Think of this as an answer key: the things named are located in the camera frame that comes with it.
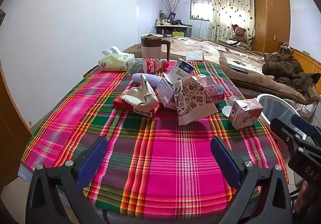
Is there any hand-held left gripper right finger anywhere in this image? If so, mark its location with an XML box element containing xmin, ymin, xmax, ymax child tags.
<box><xmin>210</xmin><ymin>136</ymin><xmax>294</xmax><ymax>224</ymax></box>

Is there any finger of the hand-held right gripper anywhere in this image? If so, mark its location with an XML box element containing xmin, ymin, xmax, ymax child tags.
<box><xmin>290</xmin><ymin>114</ymin><xmax>321</xmax><ymax>144</ymax></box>
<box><xmin>270</xmin><ymin>118</ymin><xmax>305</xmax><ymax>150</ymax></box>

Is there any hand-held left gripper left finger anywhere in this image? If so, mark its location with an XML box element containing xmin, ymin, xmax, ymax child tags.
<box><xmin>25</xmin><ymin>136</ymin><xmax>108</xmax><ymax>224</ymax></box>

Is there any white trash bin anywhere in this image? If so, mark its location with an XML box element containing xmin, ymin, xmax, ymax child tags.
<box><xmin>255</xmin><ymin>94</ymin><xmax>314</xmax><ymax>130</ymax></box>

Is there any pink drink carton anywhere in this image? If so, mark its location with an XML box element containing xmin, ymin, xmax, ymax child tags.
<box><xmin>228</xmin><ymin>99</ymin><xmax>264</xmax><ymax>130</ymax></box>

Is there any clear plastic cup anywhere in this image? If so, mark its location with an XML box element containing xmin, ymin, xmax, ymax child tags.
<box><xmin>222</xmin><ymin>95</ymin><xmax>242</xmax><ymax>117</ymax></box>

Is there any red box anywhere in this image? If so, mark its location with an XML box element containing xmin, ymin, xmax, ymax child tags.
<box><xmin>113</xmin><ymin>96</ymin><xmax>160</xmax><ymax>117</ymax></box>

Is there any patterned paper bag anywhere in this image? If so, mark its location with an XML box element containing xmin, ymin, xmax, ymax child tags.
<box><xmin>174</xmin><ymin>76</ymin><xmax>218</xmax><ymax>126</ymax></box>

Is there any red can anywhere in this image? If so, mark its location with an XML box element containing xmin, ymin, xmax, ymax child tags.
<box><xmin>203</xmin><ymin>84</ymin><xmax>225</xmax><ymax>104</ymax></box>

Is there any white paper bag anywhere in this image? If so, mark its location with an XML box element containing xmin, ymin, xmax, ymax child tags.
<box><xmin>120</xmin><ymin>74</ymin><xmax>159</xmax><ymax>113</ymax></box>

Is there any purple drink carton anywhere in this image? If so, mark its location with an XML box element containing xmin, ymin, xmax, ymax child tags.
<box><xmin>156</xmin><ymin>79</ymin><xmax>176</xmax><ymax>108</ymax></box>

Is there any white blue milk carton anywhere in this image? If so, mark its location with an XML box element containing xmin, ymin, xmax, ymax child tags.
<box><xmin>163</xmin><ymin>58</ymin><xmax>194</xmax><ymax>84</ymax></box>

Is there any lavender paper package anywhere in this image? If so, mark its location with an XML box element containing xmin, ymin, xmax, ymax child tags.
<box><xmin>132</xmin><ymin>73</ymin><xmax>167</xmax><ymax>89</ymax></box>

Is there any plastic bottle with red label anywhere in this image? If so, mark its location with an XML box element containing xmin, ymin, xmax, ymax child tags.
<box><xmin>127</xmin><ymin>57</ymin><xmax>170</xmax><ymax>75</ymax></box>

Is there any person's right hand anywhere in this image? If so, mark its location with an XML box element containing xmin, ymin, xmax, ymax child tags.
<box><xmin>294</xmin><ymin>181</ymin><xmax>321</xmax><ymax>224</ymax></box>

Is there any pale bed sheet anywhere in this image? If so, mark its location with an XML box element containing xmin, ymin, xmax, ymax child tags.
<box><xmin>288</xmin><ymin>99</ymin><xmax>319</xmax><ymax>119</ymax></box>

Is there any clear bin liner bag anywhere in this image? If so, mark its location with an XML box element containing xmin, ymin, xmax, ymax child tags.
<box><xmin>261</xmin><ymin>97</ymin><xmax>300</xmax><ymax>124</ymax></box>

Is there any brown jacket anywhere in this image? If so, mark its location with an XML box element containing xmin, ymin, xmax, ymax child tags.
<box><xmin>262</xmin><ymin>53</ymin><xmax>321</xmax><ymax>94</ymax></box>

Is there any plaid tablecloth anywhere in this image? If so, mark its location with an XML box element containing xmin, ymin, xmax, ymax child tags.
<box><xmin>21</xmin><ymin>61</ymin><xmax>289</xmax><ymax>219</ymax></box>

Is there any wooden headboard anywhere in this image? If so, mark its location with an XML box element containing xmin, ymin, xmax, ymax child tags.
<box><xmin>278</xmin><ymin>47</ymin><xmax>321</xmax><ymax>74</ymax></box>

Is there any dark blue glasses case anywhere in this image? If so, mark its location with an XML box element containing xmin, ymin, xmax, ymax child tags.
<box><xmin>229</xmin><ymin>65</ymin><xmax>249</xmax><ymax>74</ymax></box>

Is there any power strip with chargers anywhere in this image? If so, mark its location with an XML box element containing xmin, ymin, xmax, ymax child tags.
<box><xmin>279</xmin><ymin>43</ymin><xmax>297</xmax><ymax>52</ymax></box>

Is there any wooden door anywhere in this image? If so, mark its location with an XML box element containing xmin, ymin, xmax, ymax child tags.
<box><xmin>0</xmin><ymin>68</ymin><xmax>33</xmax><ymax>189</ymax></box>

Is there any bed with brown blanket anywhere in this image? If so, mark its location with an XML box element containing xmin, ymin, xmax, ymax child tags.
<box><xmin>123</xmin><ymin>36</ymin><xmax>321</xmax><ymax>105</ymax></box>

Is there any green white tissue pack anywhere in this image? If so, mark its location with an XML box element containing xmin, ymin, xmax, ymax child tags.
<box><xmin>98</xmin><ymin>47</ymin><xmax>136</xmax><ymax>72</ymax></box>

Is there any brown teddy bear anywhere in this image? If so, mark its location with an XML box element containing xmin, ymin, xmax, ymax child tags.
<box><xmin>231</xmin><ymin>24</ymin><xmax>250</xmax><ymax>49</ymax></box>

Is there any orange white tissue box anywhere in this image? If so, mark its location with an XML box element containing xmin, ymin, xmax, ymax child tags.
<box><xmin>186</xmin><ymin>51</ymin><xmax>203</xmax><ymax>61</ymax></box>

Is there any wooden wardrobe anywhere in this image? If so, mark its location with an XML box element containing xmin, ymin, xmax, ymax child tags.
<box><xmin>251</xmin><ymin>0</ymin><xmax>291</xmax><ymax>52</ymax></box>

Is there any mug with brown lid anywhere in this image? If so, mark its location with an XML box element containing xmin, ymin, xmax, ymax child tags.
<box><xmin>140</xmin><ymin>34</ymin><xmax>171</xmax><ymax>62</ymax></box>

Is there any heart print curtain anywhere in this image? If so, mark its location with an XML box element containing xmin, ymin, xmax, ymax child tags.
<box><xmin>209</xmin><ymin>0</ymin><xmax>255</xmax><ymax>41</ymax></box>

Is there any cluttered desk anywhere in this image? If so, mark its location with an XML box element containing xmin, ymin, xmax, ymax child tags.
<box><xmin>155</xmin><ymin>24</ymin><xmax>192</xmax><ymax>37</ymax></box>

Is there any small window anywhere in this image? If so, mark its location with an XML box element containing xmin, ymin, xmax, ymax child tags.
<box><xmin>190</xmin><ymin>0</ymin><xmax>211</xmax><ymax>21</ymax></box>

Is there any vase with branches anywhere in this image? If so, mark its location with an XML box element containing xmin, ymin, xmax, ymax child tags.
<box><xmin>160</xmin><ymin>0</ymin><xmax>188</xmax><ymax>25</ymax></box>

